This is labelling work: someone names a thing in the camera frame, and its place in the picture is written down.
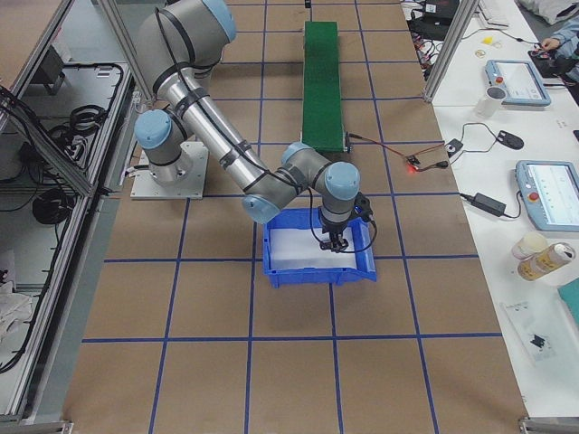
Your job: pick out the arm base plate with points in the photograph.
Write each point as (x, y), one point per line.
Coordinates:
(183, 179)

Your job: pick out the aluminium frame post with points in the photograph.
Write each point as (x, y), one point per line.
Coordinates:
(457, 29)

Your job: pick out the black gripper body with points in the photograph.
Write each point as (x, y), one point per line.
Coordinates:
(334, 228)

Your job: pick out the near teach pendant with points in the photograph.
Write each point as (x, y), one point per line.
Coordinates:
(550, 194)

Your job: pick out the small controller board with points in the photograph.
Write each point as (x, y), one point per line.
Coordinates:
(413, 163)

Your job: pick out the beverage can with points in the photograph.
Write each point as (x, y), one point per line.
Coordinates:
(546, 261)

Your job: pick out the blue plastic bin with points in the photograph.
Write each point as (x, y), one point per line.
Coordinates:
(292, 256)

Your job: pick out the black power adapter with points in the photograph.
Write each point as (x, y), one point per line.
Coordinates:
(488, 204)

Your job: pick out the green conveyor belt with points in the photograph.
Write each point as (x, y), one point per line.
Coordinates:
(322, 123)

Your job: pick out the far teach pendant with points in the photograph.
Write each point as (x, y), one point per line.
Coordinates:
(521, 82)

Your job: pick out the white mug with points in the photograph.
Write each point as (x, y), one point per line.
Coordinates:
(490, 102)

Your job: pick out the teach pendant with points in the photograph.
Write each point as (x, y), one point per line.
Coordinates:
(550, 194)
(521, 82)

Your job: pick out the plastic cup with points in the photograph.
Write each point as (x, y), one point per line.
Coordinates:
(531, 243)

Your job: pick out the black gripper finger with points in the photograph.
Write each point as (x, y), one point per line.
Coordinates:
(327, 245)
(342, 245)

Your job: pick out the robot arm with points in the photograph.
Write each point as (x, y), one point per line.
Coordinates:
(185, 39)

